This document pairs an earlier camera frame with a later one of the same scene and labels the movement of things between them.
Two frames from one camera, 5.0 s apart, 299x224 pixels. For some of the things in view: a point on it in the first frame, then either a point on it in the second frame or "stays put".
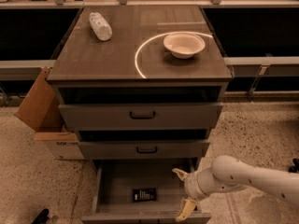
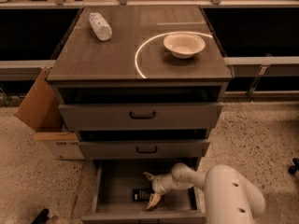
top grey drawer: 139,116 stays put
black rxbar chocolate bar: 144,194 stays put
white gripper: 191,185 -> 161,184
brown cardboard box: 42,110 stays put
